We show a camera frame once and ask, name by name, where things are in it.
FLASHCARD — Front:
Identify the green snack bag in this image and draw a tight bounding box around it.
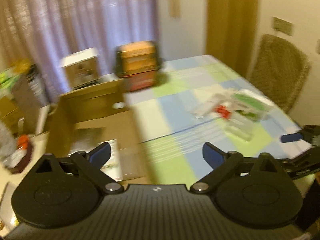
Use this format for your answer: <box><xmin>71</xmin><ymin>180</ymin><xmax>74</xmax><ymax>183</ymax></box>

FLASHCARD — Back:
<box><xmin>0</xmin><ymin>68</ymin><xmax>21</xmax><ymax>92</ymax></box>

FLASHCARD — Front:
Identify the orange black food container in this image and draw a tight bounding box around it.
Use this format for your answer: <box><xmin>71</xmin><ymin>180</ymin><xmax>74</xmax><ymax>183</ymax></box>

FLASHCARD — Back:
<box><xmin>114</xmin><ymin>41</ymin><xmax>163</xmax><ymax>92</ymax></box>

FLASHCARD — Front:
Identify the purple sheer curtain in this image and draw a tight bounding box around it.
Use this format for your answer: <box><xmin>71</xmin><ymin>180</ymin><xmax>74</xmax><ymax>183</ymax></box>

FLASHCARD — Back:
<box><xmin>1</xmin><ymin>0</ymin><xmax>158</xmax><ymax>100</ymax></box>

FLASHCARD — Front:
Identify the green white medicine box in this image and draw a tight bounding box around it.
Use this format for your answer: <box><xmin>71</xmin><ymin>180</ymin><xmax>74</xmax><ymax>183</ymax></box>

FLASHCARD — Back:
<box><xmin>231</xmin><ymin>89</ymin><xmax>275</xmax><ymax>122</ymax></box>

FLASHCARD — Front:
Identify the wall light switch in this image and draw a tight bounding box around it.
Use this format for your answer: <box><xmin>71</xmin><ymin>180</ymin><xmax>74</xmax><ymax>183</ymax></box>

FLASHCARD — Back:
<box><xmin>272</xmin><ymin>17</ymin><xmax>293</xmax><ymax>36</ymax></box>

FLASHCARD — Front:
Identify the wicker chair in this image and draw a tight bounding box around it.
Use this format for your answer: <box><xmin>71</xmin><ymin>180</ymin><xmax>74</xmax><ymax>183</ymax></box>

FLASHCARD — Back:
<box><xmin>249</xmin><ymin>34</ymin><xmax>311</xmax><ymax>113</ymax></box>

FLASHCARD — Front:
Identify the red snack packet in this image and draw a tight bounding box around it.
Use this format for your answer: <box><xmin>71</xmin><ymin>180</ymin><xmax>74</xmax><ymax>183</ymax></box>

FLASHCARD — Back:
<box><xmin>215</xmin><ymin>105</ymin><xmax>232</xmax><ymax>119</ymax></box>

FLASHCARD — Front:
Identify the brown cardboard box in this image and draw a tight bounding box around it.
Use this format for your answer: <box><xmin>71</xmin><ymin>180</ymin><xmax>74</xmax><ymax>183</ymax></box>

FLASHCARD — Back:
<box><xmin>46</xmin><ymin>80</ymin><xmax>149</xmax><ymax>184</ymax></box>

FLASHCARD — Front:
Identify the white product box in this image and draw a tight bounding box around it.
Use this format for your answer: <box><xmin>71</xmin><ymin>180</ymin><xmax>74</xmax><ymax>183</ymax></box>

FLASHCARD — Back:
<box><xmin>60</xmin><ymin>48</ymin><xmax>100</xmax><ymax>89</ymax></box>

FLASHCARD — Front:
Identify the clear plastic case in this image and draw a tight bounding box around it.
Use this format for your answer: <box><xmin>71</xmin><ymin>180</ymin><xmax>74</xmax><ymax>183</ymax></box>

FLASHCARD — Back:
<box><xmin>225</xmin><ymin>124</ymin><xmax>253</xmax><ymax>141</ymax></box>

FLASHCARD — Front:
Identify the checkered tablecloth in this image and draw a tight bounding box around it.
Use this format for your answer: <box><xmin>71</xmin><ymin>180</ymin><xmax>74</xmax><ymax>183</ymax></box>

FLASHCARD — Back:
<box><xmin>125</xmin><ymin>55</ymin><xmax>310</xmax><ymax>185</ymax></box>

